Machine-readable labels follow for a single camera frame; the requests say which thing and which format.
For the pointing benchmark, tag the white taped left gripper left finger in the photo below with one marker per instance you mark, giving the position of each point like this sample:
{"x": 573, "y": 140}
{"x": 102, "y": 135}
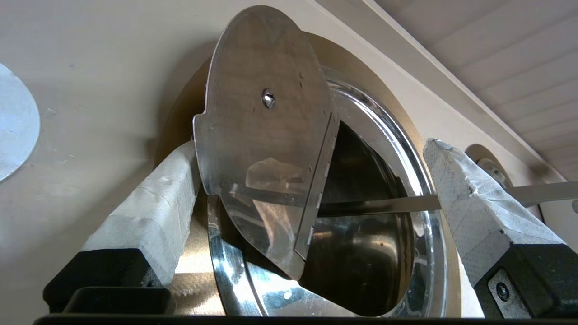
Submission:
{"x": 153, "y": 212}

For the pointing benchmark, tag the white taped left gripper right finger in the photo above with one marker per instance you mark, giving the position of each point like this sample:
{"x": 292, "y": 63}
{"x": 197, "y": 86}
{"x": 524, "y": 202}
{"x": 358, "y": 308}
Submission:
{"x": 487, "y": 216}

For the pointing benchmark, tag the hinged steel lid black knob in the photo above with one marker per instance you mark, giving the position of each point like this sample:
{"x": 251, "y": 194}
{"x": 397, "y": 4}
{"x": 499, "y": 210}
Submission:
{"x": 262, "y": 149}

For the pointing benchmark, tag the right steel pot lid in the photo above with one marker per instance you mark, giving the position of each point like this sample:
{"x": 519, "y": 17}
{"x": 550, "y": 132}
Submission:
{"x": 494, "y": 171}

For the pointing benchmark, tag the steel pot lid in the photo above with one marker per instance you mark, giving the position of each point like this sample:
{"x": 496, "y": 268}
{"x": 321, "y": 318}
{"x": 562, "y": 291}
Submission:
{"x": 494, "y": 171}
{"x": 361, "y": 253}

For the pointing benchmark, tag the left steel pot lid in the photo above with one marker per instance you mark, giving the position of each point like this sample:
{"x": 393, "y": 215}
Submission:
{"x": 361, "y": 253}

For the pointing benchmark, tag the white round pole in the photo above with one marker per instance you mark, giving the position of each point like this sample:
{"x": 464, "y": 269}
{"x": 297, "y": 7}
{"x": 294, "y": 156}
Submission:
{"x": 16, "y": 126}

